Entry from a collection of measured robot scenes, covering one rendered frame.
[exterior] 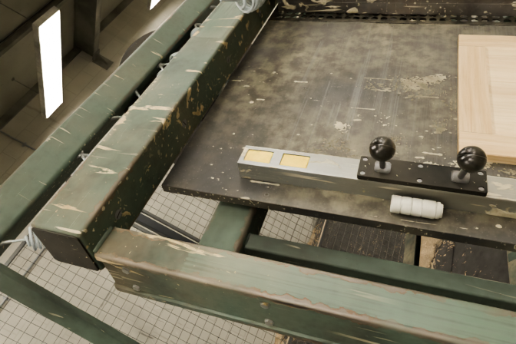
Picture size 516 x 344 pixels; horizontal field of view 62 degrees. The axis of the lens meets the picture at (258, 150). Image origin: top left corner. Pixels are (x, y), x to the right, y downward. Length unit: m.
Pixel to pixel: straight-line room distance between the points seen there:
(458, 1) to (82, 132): 1.13
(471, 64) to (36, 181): 1.13
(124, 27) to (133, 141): 6.55
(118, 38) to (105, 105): 5.70
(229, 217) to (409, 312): 0.37
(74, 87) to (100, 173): 5.74
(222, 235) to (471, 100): 0.57
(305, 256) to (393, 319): 0.22
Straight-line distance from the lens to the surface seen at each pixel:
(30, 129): 6.13
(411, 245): 2.09
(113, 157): 0.81
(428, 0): 1.33
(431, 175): 0.76
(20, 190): 1.29
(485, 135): 0.90
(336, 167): 0.77
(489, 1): 1.34
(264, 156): 0.80
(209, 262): 0.66
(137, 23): 7.45
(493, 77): 1.07
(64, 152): 1.36
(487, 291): 0.77
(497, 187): 0.78
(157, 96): 0.92
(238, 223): 0.80
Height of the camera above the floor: 1.75
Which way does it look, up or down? 5 degrees down
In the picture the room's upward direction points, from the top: 61 degrees counter-clockwise
